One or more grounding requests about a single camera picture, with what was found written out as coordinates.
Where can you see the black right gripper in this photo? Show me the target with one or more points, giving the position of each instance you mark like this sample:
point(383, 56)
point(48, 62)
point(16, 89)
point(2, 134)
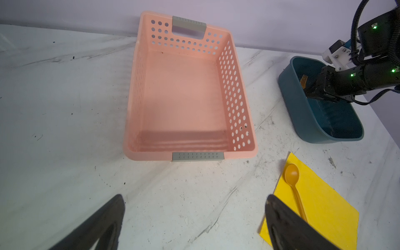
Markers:
point(334, 86)

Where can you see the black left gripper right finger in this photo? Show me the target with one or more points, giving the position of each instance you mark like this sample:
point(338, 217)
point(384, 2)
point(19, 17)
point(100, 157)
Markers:
point(288, 231)

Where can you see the yellow plastic fork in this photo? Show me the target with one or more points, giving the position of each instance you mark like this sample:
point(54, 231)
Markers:
point(303, 81)

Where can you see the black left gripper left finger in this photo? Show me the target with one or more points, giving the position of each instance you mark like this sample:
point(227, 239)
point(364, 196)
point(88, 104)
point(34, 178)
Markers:
point(101, 230)

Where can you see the yellow paper napkin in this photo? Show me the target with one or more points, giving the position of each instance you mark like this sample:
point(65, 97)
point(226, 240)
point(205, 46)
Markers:
point(326, 210)

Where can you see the yellow plastic spoon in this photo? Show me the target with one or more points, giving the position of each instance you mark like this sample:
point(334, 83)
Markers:
point(292, 176)

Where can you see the pink perforated plastic basket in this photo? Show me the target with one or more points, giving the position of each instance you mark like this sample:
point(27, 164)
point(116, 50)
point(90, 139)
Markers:
point(187, 98)

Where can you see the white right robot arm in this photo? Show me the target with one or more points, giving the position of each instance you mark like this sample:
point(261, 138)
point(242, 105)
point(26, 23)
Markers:
point(377, 43)

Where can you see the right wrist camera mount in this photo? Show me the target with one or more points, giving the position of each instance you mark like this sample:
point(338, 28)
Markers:
point(339, 55)

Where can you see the teal oval plastic tub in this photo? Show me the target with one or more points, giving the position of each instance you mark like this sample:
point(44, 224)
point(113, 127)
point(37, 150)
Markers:
point(316, 121)

